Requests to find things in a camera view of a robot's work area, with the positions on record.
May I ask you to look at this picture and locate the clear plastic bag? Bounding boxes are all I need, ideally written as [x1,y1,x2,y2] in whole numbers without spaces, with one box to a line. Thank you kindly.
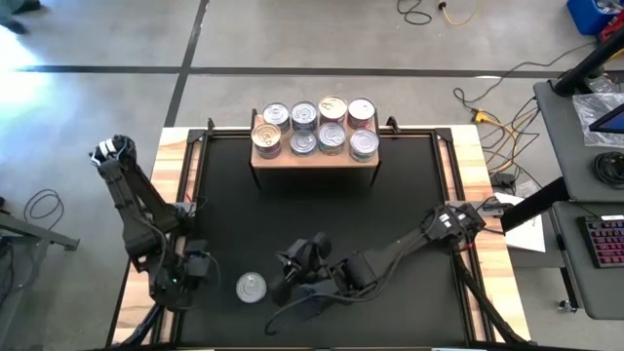
[571,91,624,150]

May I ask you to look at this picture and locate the yellow cord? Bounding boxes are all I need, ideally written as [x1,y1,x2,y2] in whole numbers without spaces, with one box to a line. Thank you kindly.
[440,0,483,27]

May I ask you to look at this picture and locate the black table mat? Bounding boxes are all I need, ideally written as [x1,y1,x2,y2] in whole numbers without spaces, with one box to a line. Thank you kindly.
[177,134,469,348]

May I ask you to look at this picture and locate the coiled black cable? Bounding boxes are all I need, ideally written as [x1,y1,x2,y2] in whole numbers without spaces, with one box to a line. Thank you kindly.
[591,150,624,190]

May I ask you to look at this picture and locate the backlit keyboard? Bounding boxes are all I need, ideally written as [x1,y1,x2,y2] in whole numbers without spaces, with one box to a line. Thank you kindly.
[576,214,624,269]

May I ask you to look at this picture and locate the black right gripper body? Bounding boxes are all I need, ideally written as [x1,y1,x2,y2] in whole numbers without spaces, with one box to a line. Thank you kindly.
[277,232,337,289]

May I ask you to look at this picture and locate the black floor cable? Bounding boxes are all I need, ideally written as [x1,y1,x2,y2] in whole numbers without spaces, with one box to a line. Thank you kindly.
[451,41,595,173]
[22,188,64,230]
[395,0,434,26]

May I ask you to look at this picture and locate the silver mounting bracket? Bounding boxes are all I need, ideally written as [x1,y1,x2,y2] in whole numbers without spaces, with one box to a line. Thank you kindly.
[480,200,508,218]

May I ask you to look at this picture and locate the blue plastic bin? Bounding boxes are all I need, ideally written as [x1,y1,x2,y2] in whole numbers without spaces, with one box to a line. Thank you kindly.
[565,0,618,36]

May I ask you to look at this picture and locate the blue tablet screen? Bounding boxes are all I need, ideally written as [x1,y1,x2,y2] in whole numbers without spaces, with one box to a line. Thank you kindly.
[588,101,624,134]

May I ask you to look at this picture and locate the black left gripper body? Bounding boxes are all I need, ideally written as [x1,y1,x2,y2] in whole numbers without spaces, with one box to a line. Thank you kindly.
[180,260,215,293]

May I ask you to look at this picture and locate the wooden shelf black legs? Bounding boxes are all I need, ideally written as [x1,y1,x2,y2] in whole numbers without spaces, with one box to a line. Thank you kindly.
[249,107,381,187]

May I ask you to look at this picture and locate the dark blue albacore tuna can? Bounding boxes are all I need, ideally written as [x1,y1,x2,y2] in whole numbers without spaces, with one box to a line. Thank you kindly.
[290,100,319,131]

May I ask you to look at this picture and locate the Wild Planet gold lid can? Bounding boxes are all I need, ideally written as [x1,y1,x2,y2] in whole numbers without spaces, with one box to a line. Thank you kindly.
[317,95,349,124]

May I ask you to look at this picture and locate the grey side desk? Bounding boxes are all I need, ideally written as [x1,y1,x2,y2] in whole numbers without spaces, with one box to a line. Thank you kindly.
[532,72,624,204]
[549,199,624,322]

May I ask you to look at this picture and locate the black table frame rail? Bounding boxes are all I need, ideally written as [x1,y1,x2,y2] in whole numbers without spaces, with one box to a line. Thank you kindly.
[104,116,526,351]

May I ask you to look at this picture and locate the teal chunk light tuna can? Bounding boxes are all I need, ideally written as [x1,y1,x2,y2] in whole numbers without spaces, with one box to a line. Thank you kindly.
[289,129,319,158]
[251,121,284,155]

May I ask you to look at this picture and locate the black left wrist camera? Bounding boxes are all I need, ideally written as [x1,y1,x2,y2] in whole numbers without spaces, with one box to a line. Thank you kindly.
[183,237,212,263]

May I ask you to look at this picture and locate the grey metal stand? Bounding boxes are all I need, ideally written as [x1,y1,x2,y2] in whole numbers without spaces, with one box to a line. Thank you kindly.
[0,194,81,313]

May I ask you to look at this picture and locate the silver top tin can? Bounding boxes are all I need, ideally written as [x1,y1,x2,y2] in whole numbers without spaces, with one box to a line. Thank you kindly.
[235,271,268,304]
[261,100,293,129]

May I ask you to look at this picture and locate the white paper sheet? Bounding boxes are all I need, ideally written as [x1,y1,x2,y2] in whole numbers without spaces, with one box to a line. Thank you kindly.
[504,192,547,254]

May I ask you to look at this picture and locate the person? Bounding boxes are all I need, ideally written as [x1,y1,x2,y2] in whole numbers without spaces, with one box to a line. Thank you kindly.
[0,0,43,35]

